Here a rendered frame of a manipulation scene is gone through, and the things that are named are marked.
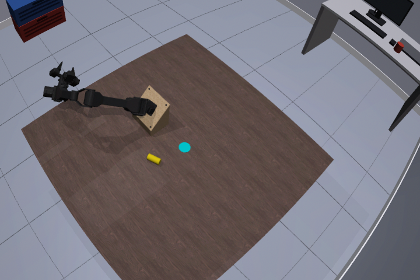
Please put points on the cyan circle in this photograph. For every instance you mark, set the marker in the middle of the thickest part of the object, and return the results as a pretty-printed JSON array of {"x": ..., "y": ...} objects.
[{"x": 184, "y": 147}]

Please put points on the yellow cylinder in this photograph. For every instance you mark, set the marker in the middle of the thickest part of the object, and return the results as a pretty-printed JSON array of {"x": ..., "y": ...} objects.
[{"x": 154, "y": 159}]

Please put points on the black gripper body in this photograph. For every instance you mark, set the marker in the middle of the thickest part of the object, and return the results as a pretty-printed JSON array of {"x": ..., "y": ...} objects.
[{"x": 56, "y": 72}]

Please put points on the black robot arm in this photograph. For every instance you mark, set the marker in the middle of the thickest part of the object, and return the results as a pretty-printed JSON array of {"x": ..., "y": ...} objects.
[{"x": 136, "y": 105}]

